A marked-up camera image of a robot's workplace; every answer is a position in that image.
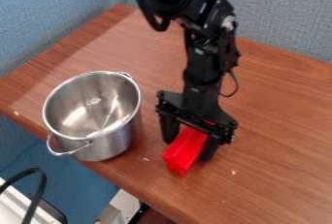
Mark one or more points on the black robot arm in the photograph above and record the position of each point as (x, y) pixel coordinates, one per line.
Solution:
(212, 56)

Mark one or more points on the stainless steel pot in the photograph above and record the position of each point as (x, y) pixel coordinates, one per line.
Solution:
(91, 114)

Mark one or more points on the red block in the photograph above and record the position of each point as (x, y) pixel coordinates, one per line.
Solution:
(184, 150)

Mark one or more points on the dark chair part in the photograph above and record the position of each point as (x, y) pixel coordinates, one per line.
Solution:
(54, 213)

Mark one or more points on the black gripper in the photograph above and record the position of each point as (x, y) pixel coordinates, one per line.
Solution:
(198, 111)

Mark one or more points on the table leg frame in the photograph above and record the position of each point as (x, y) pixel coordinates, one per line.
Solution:
(127, 210)

